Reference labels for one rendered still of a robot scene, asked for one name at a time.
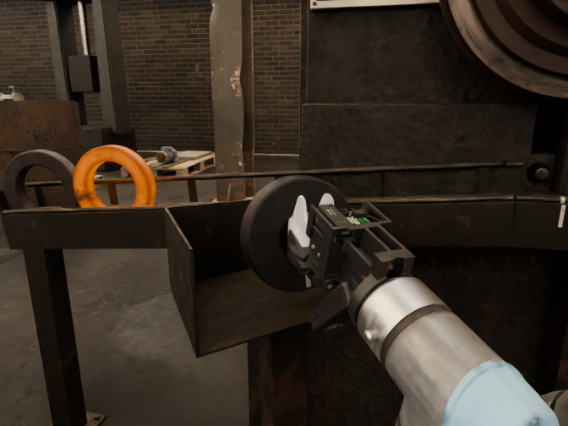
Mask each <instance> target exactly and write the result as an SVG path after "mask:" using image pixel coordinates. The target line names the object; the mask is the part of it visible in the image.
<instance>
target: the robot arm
mask: <svg viewBox="0 0 568 426"><path fill-rule="evenodd" d="M370 209H371V210H372V211H373V212H374V213H376V214H377V215H378V216H379V217H380V218H381V221H377V222H371V221H369V220H368V217H369V211H370ZM391 226H392V221H391V220H390V219H388V218H387V217H386V216H385V215H384V214H382V213H381V212H380V211H379V210H378V209H376V208H375V207H374V206H373V205H372V204H370V203H369V202H368V201H367V200H366V199H364V200H363V206H362V209H360V210H352V211H349V210H348V209H347V208H345V209H339V208H336V207H335V206H334V200H333V198H332V197H331V195H330V194H324V195H323V197H322V199H321V201H320V203H319V205H318V208H317V209H316V207H315V206H314V205H310V209H309V213H308V212H307V206H306V201H305V198H304V197H303V196H302V195H301V196H299V197H298V200H297V203H296V206H295V210H294V212H293V216H292V217H291V218H289V220H288V239H287V254H288V257H289V259H290V260H291V262H292V263H293V264H294V266H296V267H297V268H298V270H299V272H300V275H307V277H308V278H309V279H310V280H311V281H312V282H313V285H314V286H317V287H320V288H323V289H324V290H325V291H326V292H327V291H331V290H333V291H332V292H331V293H330V294H329V295H328V296H327V297H325V298H324V299H323V300H322V301H321V302H320V303H319V304H317V305H316V306H315V307H314V308H313V309H312V310H311V311H309V318H310V321H311V325H312V328H313V332H318V331H323V332H324V333H330V332H336V331H338V330H341V329H344V328H345V327H346V326H347V325H348V324H350V323H351V322H353V323H354V324H355V325H356V326H357V328H358V331H359V333H360V335H361V336H362V338H363V339H364V340H365V341H366V342H367V344H368V345H369V347H370V348H371V350H372V351H373V352H374V354H375V355H376V357H377V358H378V359H379V360H380V362H381V364H382V365H383V366H384V368H385V370H386V371H387V373H388V374H389V375H390V377H391V378H392V379H393V380H394V382H395V383H396V385H397V386H398V387H399V389H400V390H401V392H402V393H403V395H404V399H403V402H402V405H401V410H400V412H399V415H398V418H397V420H396V426H568V390H558V391H554V392H550V393H548V394H546V395H541V396H539V395H538V393H537V392H536V391H535V390H534V389H533V388H532V387H531V386H530V385H529V384H528V383H527V382H526V381H525V380H524V379H523V377H522V375H521V374H520V373H519V372H518V370H517V369H515V368H514V367H513V366H512V365H511V364H509V363H507V362H505V361H504V360H503V359H502V358H501V357H500V356H499V355H498V354H497V353H496V352H495V351H494V350H492V349H491V348H490V347H489V346H488V345H487V344H486V343H485V342H484V341H483V340H482V339H481V338H480V337H479V336H477V335H476V334H475V333H474V332H473V331H472V330H471V329H470V328H469V327H468V326H467V325H466V324H465V323H464V322H463V321H462V320H461V319H459V318H458V317H457V316H456V315H455V314H454V313H453V312H452V311H451V309H450V308H449V307H448V306H447V305H446V304H445V303H444V302H443V301H442V300H441V299H439V298H438V297H437V296H436V295H435V294H434V293H433V292H432V291H431V290H430V289H429V288H428V287H427V286H426V285H425V284H424V283H423V282H422V281H420V280H419V279H417V278H414V277H413V276H412V275H411V274H410V272H411V269H412V265H413V261H414V259H415V256H414V255H413V254H412V253H411V252H410V251H408V250H407V249H406V248H405V247H404V246H403V245H402V244H401V243H399V242H398V241H397V240H396V239H395V238H394V237H393V236H391V235H390V231H391Z"/></svg>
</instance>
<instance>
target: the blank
mask: <svg viewBox="0 0 568 426"><path fill-rule="evenodd" d="M324 194H330V195H331V197H332V198H333V200H334V206H335V207H336V208H339V209H345V208H347V209H348V210H349V211H351V209H350V206H349V204H348V203H347V200H346V199H345V197H344V196H343V194H342V193H341V192H340V191H339V190H338V189H337V188H336V187H335V186H333V185H332V184H330V183H328V182H326V181H324V180H321V179H318V178H316V177H310V176H307V175H290V176H285V177H281V178H278V179H277V180H275V181H273V182H271V183H269V184H267V185H266V186H265V187H263V188H262V189H261V190H260V191H259V192H258V193H257V194H256V195H255V196H254V198H253V199H252V200H251V202H250V203H249V205H248V208H247V210H246V211H245V213H244V216H243V220H242V224H241V230H240V243H241V248H242V251H243V256H244V258H245V260H246V261H247V263H248V265H249V267H250V268H251V269H252V270H253V272H254V273H255V274H256V275H257V276H258V277H259V278H260V279H261V280H262V281H263V282H265V283H266V284H268V285H269V286H271V287H274V288H275V289H278V290H281V291H285V292H302V291H307V290H309V289H312V288H315V287H316V286H314V285H313V282H312V281H311V280H310V279H309V278H308V277H307V275H300V272H299V270H298V268H297V267H296V266H294V264H293V263H292V262H291V260H290V259H289V257H288V254H287V253H285V252H284V251H283V249H282V247H281V242H280V236H281V229H282V228H283V226H284V224H285V223H286V222H287V220H288V219H289V218H291V217H292V216H293V212H294V210H295V206H296V203H297V200H298V197H299V196H301V195H302V196H303V197H304V198H305V201H306V206H307V212H308V213H309V209H310V205H314V206H315V207H316V209H317V208H318V205H319V204H320V201H321V199H322V197H323V195H324Z"/></svg>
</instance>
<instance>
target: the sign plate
mask: <svg viewBox="0 0 568 426"><path fill-rule="evenodd" d="M430 5H440V1H439V0H310V8H311V10H312V11H314V10H333V9H353V8H391V7H411V6H430Z"/></svg>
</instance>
